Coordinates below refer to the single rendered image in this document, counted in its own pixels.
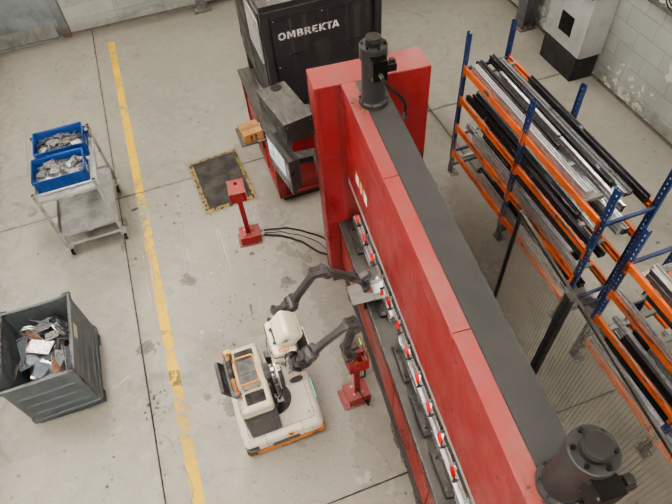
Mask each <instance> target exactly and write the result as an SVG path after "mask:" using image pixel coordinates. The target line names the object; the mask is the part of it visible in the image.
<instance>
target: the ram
mask: <svg viewBox="0 0 672 504"><path fill-rule="evenodd" d="M345 122H346V141H347V159H348V177H349V180H350V183H351V185H352V188H353V191H354V193H355V196H356V198H357V201H358V203H357V201H356V203H357V205H358V204H359V206H360V209H361V211H362V214H363V216H364V219H365V222H366V224H367V227H368V229H369V232H370V234H371V237H372V240H373V242H374V245H375V247H376V250H377V252H378V255H379V258H380V260H381V263H382V265H383V268H384V270H385V273H386V276H387V278H388V281H389V283H390V286H391V288H392V291H393V294H394V296H395V299H396V301H397V304H398V307H399V309H400V312H401V314H402V317H403V319H404V322H405V325H406V327H407V330H408V332H409V335H410V337H411V340H412V343H413V345H414V348H415V350H416V353H417V355H418V358H419V361H420V363H421V366H422V368H423V371H424V373H425V376H426V379H427V381H428V384H429V386H430V389H431V392H432V394H433V397H434V399H435V402H436V404H437V407H438V410H439V412H440V415H441V417H442V420H443V422H444V425H445V428H446V430H447V433H448V435H449V438H450V440H451V443H452V446H453V448H454V451H455V453H456V456H457V458H458V461H459V464H460V466H461V469H462V471H463V474H464V476H465V479H466V482H467V484H468V487H469V489H470V492H471V495H472V497H473V500H474V502H475V504H516V503H515V501H514V499H513V496H512V494H511V492H510V489H509V487H508V485H507V482H506V480H505V478H504V475H503V473H502V471H501V468H500V466H499V464H498V461H497V459H496V457H495V454H494V452H493V450H492V447H491V445H490V443H489V441H488V438H487V436H486V434H485V431H484V429H483V427H482V424H481V422H480V420H479V417H478V415H477V413H476V410H475V408H474V406H473V403H472V401H471V399H470V396H469V394H468V392H467V389H466V387H465V385H464V382H463V380H462V378H461V376H460V373H459V371H458V369H457V366H456V364H455V362H454V359H453V357H452V355H451V353H450V351H449V349H448V346H447V344H446V341H445V339H444V336H443V334H442V332H441V329H440V327H439V325H438V322H437V320H436V318H435V315H434V313H433V311H432V308H431V306H430V304H429V301H428V299H427V297H426V294H425V292H424V290H423V287H422V285H421V283H420V281H419V278H418V276H417V274H416V271H415V269H414V267H413V264H412V262H411V260H410V257H409V255H408V253H407V250H406V248H405V246H404V243H403V241H402V239H401V236H400V234H399V232H398V229H397V227H396V225H395V222H394V220H393V218H392V216H391V213H390V211H389V209H388V206H387V204H386V202H385V199H384V198H383V195H382V193H381V190H380V188H379V185H378V183H377V181H376V178H375V176H374V174H373V171H372V169H371V167H370V164H369V162H368V160H367V158H366V155H365V153H364V151H363V148H362V146H361V144H360V141H359V139H358V137H357V134H356V132H355V130H354V127H353V125H352V123H351V120H350V118H349V116H348V113H347V111H346V109H345ZM356 172H357V175H358V177H359V187H358V185H357V182H356ZM360 182H361V184H362V190H361V192H362V195H361V192H360V189H361V188H360ZM350 183H349V185H350ZM351 185H350V187H351ZM352 188H351V190H352ZM363 189H364V192H365V194H366V197H367V207H366V204H365V202H364V192H363ZM353 191H352V192H353ZM354 193H353V195H354ZM355 196H354V198H355ZM356 198H355V200H356ZM359 206H358V208H359ZM360 209H359V211H360ZM361 211H360V213H361ZM362 214H361V216H362ZM363 216H362V218H363ZM364 219H363V221H364ZM365 222H364V224H365ZM366 224H365V226H366ZM367 227H366V229H367ZM368 229H367V231H368ZM369 232H368V234H369ZM370 234H369V237H370ZM371 237H370V239H371ZM372 240H371V242H372ZM373 242H372V244H373ZM374 245H373V247H374ZM375 247H374V250H375ZM376 250H375V252H376ZM376 255H377V253H376ZM378 255H377V257H378ZM379 258H378V260H379ZM380 260H379V262H380ZM381 263H380V265H381ZM382 265H381V268H382ZM383 268H382V270H383ZM383 273H384V271H383ZM385 273H384V275H385ZM386 276H385V278H386ZM387 278H386V281H387ZM388 281H387V283H388ZM388 286H389V284H388ZM390 286H389V288H390ZM390 291H391V289H390ZM392 291H391V294H392ZM393 294H392V296H393ZM393 299H394V297H393ZM395 299H394V301H395ZM395 304H396V302H395ZM397 304H396V307H397ZM398 307H397V309H398ZM399 309H398V312H399ZM400 312H399V314H400ZM400 317H401V315H400ZM402 317H401V320H402ZM402 322H403V320H402ZM404 322H403V325H404ZM405 325H404V327H405ZM405 330H406V328H405ZM407 330H406V332H407ZM407 335H408V333H407ZM409 335H408V338H409ZM409 340H410V338H409ZM411 340H410V343H411ZM412 343H411V345H412ZM412 348H413V346H412ZM414 348H413V351H414ZM414 353H415V351H414ZM416 353H415V356H416ZM416 358H417V356H416ZM417 361H418V359H417ZM419 361H418V364H419ZM419 366H420V364H419ZM421 366H420V369H421ZM421 371H422V369H421ZM423 371H422V374H423ZM423 377H424V374H423ZM424 379H425V377H424ZM426 379H425V382H426ZM426 384H427V382H426ZM428 384H427V387H428ZM428 390H429V387H428ZM429 392H430V390H429ZM431 392H430V395H431ZM431 397H432V395H431ZM433 397H432V400H433ZM433 402H434V400H433ZM435 402H434V405H435ZM435 408H436V405H435ZM436 410H437V408H436ZM438 410H437V413H438ZM438 415H439V413H438ZM440 415H439V418H440ZM440 421H441V418H440ZM441 423H442V421H441ZM442 426H443V423H442ZM443 428H444V426H443ZM445 428H444V431H445ZM445 434H446V431H445ZM446 436H447V434H446ZM447 439H448V436H447ZM448 441H449V439H448ZM449 444H450V441H449ZM452 446H451V444H450V447H451V449H452ZM452 452H453V449H452ZM453 454H454V452H453ZM454 457H455V454H454ZM455 460H456V462H457V459H456V457H455ZM457 465H458V462H457ZM458 467H459V465H458ZM459 470H460V467H459ZM460 472H461V470H460ZM461 475H462V472H461ZM462 478H463V480H464V477H463V475H462ZM464 483H465V480H464ZM465 485H466V483H465ZM466 488H467V485H466ZM467 491H468V493H469V490H468V488H467ZM469 496H470V493H469ZM470 498H471V496H470ZM471 501H472V498H471ZM472 504H474V503H473V501H472Z"/></svg>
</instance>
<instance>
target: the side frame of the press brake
mask: <svg viewBox="0 0 672 504"><path fill-rule="evenodd" d="M390 57H394V58H395V61H396V63H397V70H396V71H391V72H388V80H386V83H387V84H388V85H390V86H391V87H392V88H394V89H395V90H396V91H398V92H399V93H400V94H401V95H402V96H403V97H404V99H405V101H406V103H407V118H406V119H403V118H402V115H403V110H404V104H403V102H402V100H401V98H400V97H399V96H398V95H396V94H395V93H394V92H392V91H391V90H389V89H388V88H387V87H386V86H385V87H386V89H387V91H388V93H389V95H390V97H391V99H392V101H393V103H394V105H395V106H396V108H397V110H398V112H399V114H400V116H401V118H402V120H403V122H404V124H405V126H406V128H407V129H408V131H409V133H410V135H411V137H412V139H413V141H414V143H415V145H416V147H417V149H418V150H419V152H420V154H421V156H422V158H423V155H424V144H425V133H426V122H427V111H428V100H429V89H430V78H431V67H432V65H431V64H430V62H429V60H428V59H427V57H426V56H425V54H424V53H423V51H422V49H421V48H420V47H414V48H409V49H404V50H399V51H394V52H389V53H388V60H389V58H390ZM306 76H307V85H308V94H309V102H310V111H311V112H312V117H313V126H314V134H313V137H314V146H315V155H316V163H317V172H318V181H319V189H320V198H321V207H322V216H323V224H324V233H325V242H326V250H327V259H328V264H329V266H330V268H333V269H338V270H342V271H345V268H344V265H343V262H342V251H341V238H340V231H341V230H340V227H339V223H340V222H344V221H348V220H352V219H353V217H354V216H355V215H360V211H359V208H358V205H357V203H356V200H355V198H354V195H353V192H352V190H351V187H350V185H349V179H348V178H349V177H348V159H347V141H346V122H345V106H344V105H343V102H342V99H341V84H345V83H350V82H355V81H359V80H361V60H360V59H355V60H350V61H345V62H340V63H335V64H330V65H325V66H320V67H315V68H310V69H306Z"/></svg>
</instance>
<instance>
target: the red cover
mask: <svg viewBox="0 0 672 504"><path fill-rule="evenodd" d="M359 95H360V92H359V90H358V88H357V85H356V83H355V82H350V83H345V84H341V99H342V102H343V105H344V106H345V109H346V111H347V113H348V116H349V118H350V120H351V123H352V125H353V127H354V130H355V132H356V134H357V137H358V139H359V141H360V144H361V146H362V148H363V151H364V153H365V155H366V158H367V160H368V162H369V164H370V167H371V169H372V171H373V174H374V176H375V178H376V181H377V183H378V185H379V188H380V190H381V193H382V195H383V198H384V199H385V202H386V204H387V206H388V209H389V211H390V213H391V216H392V218H393V220H394V222H395V225H396V227H397V229H398V232H399V234H400V236H401V239H402V241H403V243H404V246H405V248H406V250H407V253H408V255H409V257H410V260H411V262H412V264H413V267H414V269H415V271H416V274H417V276H418V278H419V281H420V283H421V285H422V287H423V290H424V292H425V294H426V297H427V299H428V301H429V304H430V306H431V308H432V311H433V313H434V315H435V318H436V320H437V322H438V325H439V327H440V329H441V332H442V334H443V336H444V339H445V341H446V344H447V346H448V349H449V351H450V353H451V355H452V357H453V359H454V362H455V364H456V366H457V369H458V371H459V373H460V376H461V378H462V380H463V382H464V385H465V387H466V389H467V392H468V394H469V396H470V399H471V401H472V403H473V406H474V408H475V410H476V413H477V415H478V417H479V420H480V422H481V424H482V427H483V429H484V431H485V434H486V436H487V438H488V441H489V443H490V445H491V447H492V450H493V452H494V454H495V457H496V459H497V461H498V464H499V466H500V468H501V471H502V473H503V475H504V478H505V480H506V482H507V485H508V487H509V489H510V492H511V494H512V496H513V499H514V501H515V503H516V504H546V503H545V502H544V501H543V499H542V498H541V497H540V495H539V494H538V492H537V489H536V486H535V473H536V470H537V468H536V466H535V464H534V462H533V460H532V457H531V455H530V453H529V451H528V449H527V447H526V445H525V443H524V440H523V438H522V436H521V434H520V432H519V430H518V428H517V426H516V423H515V421H514V419H513V417H512V415H511V413H510V411H509V409H508V406H507V404H506V402H505V400H504V398H503V396H502V394H501V392H500V389H499V387H498V385H497V383H496V381H495V379H494V377H493V375H492V372H491V370H490V368H489V366H488V364H487V362H486V360H485V358H484V355H483V353H482V351H481V349H480V347H479V345H478V343H477V341H476V338H475V336H474V334H473V332H472V330H471V329H470V326H469V324H468V321H467V319H466V317H465V315H464V313H463V311H462V309H461V307H460V304H459V302H458V300H457V298H456V296H455V294H454V292H453V290H452V287H451V285H450V283H449V281H448V279H447V277H446V275H445V273H444V270H443V268H442V266H441V264H440V262H439V260H438V258H437V256H436V253H435V251H434V249H433V247H432V245H431V243H430V241H429V238H428V236H427V234H426V232H425V230H424V228H423V226H422V224H421V221H420V219H419V217H418V215H417V213H416V211H415V209H414V207H413V204H412V202H411V200H410V198H409V196H408V194H407V192H406V190H405V187H404V185H403V183H402V181H401V179H400V177H399V175H398V173H397V170H396V168H395V166H394V164H393V162H392V160H391V158H390V156H389V153H388V151H387V149H386V147H385V145H384V143H383V141H382V139H381V136H380V134H379V132H378V130H377V128H376V126H375V124H374V122H373V119H372V117H371V115H370V113H369V111H368V110H366V109H364V108H362V107H361V106H360V104H359Z"/></svg>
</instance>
